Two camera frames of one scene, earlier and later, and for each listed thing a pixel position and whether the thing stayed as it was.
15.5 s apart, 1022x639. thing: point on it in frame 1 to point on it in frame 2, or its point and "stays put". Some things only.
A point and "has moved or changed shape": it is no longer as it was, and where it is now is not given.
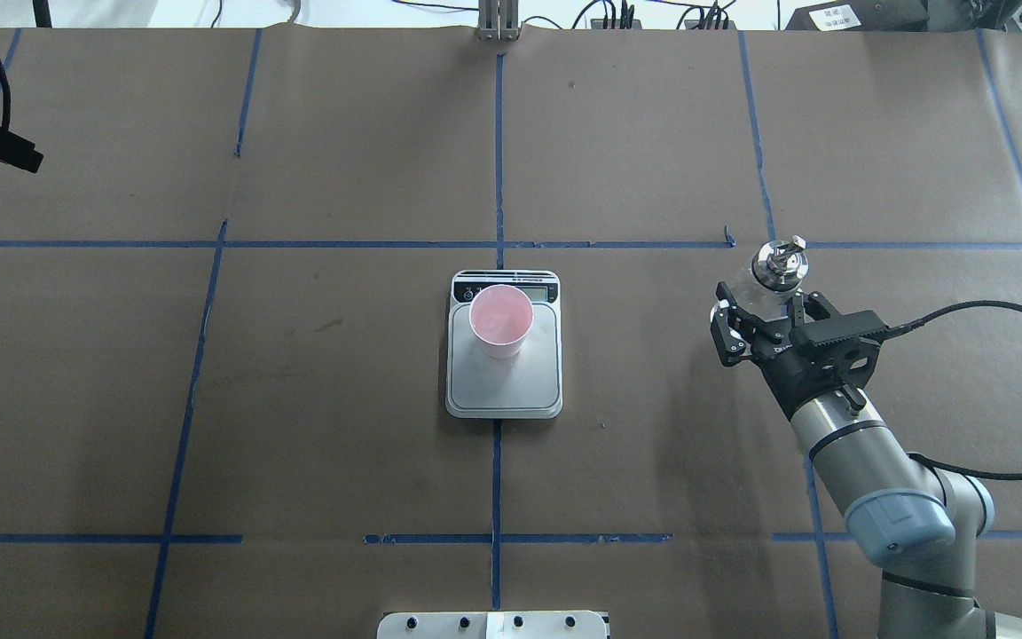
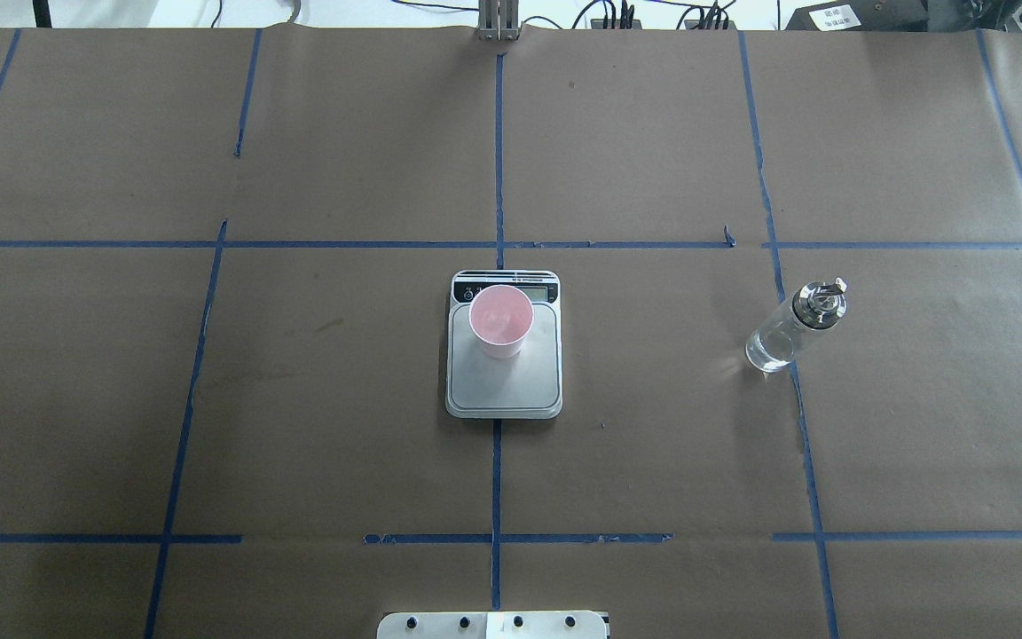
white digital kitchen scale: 529,385 stays put
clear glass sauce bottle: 778,271 has moved or changed shape
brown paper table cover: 194,373 stays put
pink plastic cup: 501,316 stays put
